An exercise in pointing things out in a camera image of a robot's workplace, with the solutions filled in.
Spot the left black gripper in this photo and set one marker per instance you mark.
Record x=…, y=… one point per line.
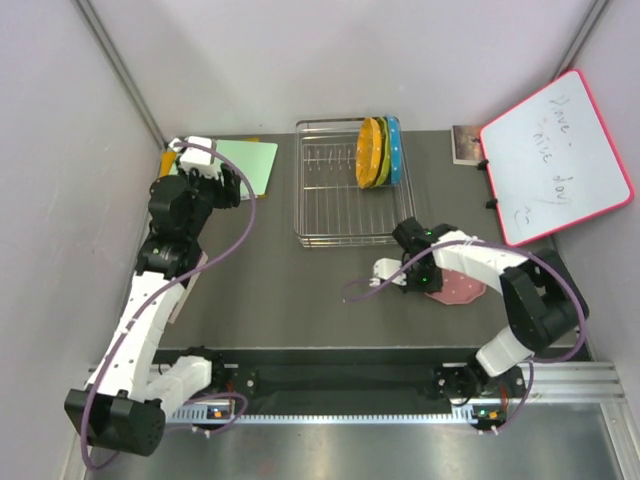
x=229, y=194

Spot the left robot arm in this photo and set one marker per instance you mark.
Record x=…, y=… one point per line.
x=120, y=408

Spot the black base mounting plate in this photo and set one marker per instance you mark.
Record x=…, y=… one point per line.
x=353, y=380

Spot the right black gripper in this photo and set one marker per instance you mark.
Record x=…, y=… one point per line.
x=435, y=285

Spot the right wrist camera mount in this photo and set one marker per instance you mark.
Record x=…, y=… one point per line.
x=383, y=269

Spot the treehouse paperback book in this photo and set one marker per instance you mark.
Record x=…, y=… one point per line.
x=189, y=286

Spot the pink polka dot plate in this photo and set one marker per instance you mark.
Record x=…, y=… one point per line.
x=458, y=289

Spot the green polka dot plate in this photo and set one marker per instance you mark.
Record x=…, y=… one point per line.
x=385, y=162

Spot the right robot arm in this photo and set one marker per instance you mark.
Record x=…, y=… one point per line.
x=541, y=299

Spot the orange polka dot plate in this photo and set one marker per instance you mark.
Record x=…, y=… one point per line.
x=368, y=152

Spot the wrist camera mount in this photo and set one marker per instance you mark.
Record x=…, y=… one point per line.
x=383, y=269
x=188, y=158

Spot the blue polka dot plate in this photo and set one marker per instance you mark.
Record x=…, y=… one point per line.
x=396, y=152

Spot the metal wire dish rack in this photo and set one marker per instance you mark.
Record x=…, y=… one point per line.
x=331, y=210

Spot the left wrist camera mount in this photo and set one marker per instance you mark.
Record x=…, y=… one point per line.
x=188, y=158

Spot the yellow cutting board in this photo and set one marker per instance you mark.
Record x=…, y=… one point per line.
x=167, y=162

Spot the pink framed whiteboard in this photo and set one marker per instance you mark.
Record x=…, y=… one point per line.
x=552, y=163

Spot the light green cutting board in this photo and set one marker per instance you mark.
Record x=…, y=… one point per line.
x=254, y=159

